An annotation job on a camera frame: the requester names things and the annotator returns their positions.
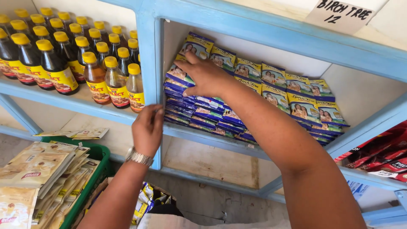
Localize person's left hand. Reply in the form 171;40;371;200
132;104;164;158

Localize person's right hand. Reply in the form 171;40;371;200
173;51;236;99

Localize blue yellow milk powder sachet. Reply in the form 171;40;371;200
165;54;196;88

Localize silver metal wristwatch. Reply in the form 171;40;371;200
125;147;154;167

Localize green plastic crate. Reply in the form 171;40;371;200
41;136;111;229

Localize flat beige sachet strip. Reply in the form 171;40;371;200
33;127;110;141

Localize bag of yellow white packets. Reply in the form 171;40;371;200
132;182;177;224

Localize group of yellow-capped sauce bottles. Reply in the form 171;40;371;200
0;7;146;113

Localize white fabric sack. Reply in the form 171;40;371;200
137;212;292;229

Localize stack of blue yellow packets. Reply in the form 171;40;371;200
163;31;350;146

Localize stack of beige coffee sachets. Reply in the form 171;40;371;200
0;141;101;229

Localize light blue wooden shelf unit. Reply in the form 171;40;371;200
0;0;407;229

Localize white handwritten paper label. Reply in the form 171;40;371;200
305;0;376;35

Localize white blue plastic packets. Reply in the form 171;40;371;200
347;180;371;202

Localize pile of red packets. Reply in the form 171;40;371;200
334;120;407;183

